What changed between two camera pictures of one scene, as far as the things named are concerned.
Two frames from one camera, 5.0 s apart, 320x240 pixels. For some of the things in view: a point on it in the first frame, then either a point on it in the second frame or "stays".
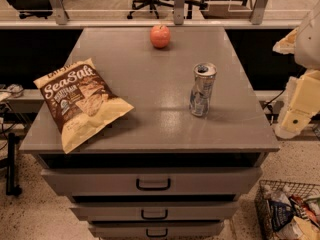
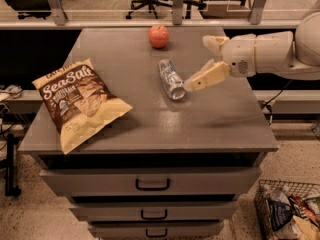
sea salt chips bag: [82, 103] stays
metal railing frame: [60, 18] stays
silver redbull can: [202, 89] -> [173, 82]
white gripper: [309, 45] -> [238, 55]
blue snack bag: [281, 214] stays
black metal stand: [11, 188] stays
